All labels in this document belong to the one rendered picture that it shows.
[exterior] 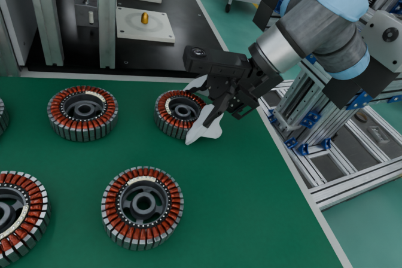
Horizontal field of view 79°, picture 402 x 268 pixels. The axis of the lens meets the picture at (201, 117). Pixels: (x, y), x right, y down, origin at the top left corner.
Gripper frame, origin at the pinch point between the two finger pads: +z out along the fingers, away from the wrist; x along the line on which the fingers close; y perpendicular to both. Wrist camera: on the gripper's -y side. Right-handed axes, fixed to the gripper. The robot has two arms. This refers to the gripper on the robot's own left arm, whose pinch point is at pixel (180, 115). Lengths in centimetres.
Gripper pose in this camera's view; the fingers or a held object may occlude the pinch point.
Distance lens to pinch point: 50.8
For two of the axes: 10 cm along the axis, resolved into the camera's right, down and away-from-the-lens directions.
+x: -1.2, -7.3, 6.7
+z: -7.0, 5.4, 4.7
